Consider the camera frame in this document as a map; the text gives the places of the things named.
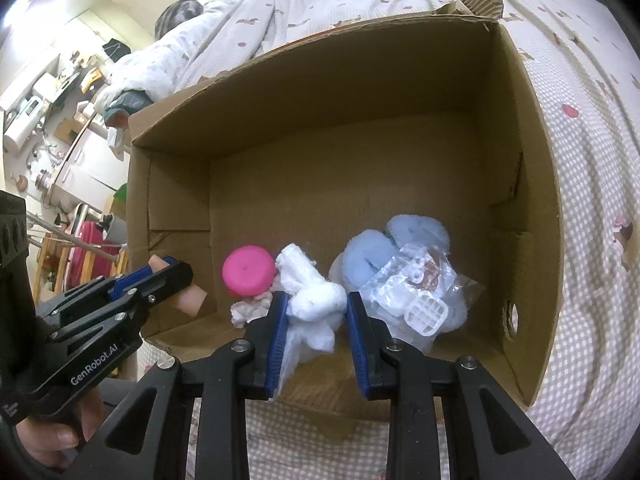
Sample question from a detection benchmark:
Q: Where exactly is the white cabinet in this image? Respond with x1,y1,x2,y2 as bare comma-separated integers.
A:
52,120,131,206

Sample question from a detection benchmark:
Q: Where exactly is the small floral cloth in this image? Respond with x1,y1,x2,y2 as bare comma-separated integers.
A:
230,290,275,328

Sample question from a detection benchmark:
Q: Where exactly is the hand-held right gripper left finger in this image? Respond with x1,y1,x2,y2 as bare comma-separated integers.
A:
60,290,291,480

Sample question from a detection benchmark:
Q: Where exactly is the light blue fluffy plush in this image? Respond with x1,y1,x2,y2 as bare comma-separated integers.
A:
327,215,468,333

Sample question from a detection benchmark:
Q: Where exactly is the grey bin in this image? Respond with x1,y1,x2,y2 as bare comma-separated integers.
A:
102,217,130,256

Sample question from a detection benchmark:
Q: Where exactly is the teal pillow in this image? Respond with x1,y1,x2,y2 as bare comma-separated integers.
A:
104,87,153,128

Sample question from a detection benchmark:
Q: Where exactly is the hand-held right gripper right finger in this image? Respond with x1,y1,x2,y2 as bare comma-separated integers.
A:
346,290,576,480

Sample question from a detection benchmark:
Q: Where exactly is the beige foam sponge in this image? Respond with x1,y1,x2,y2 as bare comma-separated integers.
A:
149,254,208,317

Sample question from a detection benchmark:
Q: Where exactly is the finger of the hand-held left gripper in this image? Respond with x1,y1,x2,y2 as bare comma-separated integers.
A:
37,257,180,329
50,261,195,344

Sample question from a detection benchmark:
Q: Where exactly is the black bag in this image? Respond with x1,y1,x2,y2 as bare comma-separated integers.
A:
102,37,132,61

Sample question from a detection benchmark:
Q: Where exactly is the checked printed blanket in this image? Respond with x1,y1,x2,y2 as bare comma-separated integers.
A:
120,0,640,480

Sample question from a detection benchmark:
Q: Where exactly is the white kitchen appliance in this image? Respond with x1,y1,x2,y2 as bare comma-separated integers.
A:
2,95,51,146

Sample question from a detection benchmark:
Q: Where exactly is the pink suitcase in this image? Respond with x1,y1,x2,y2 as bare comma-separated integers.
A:
65,220,123,286

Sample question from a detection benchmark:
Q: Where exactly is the grey striped pillow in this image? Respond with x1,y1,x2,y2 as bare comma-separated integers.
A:
154,0,205,40

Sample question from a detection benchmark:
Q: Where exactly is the person's left hand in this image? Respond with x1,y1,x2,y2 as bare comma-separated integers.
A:
15,384,114,469

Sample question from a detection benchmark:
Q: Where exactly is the brown cardboard box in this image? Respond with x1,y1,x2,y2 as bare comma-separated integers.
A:
125,0,563,413

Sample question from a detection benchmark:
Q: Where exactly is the clear plastic packet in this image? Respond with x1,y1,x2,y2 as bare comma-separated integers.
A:
357,242,486,356

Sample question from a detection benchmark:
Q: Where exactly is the white floral duvet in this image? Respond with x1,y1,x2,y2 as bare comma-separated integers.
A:
97,0,251,111

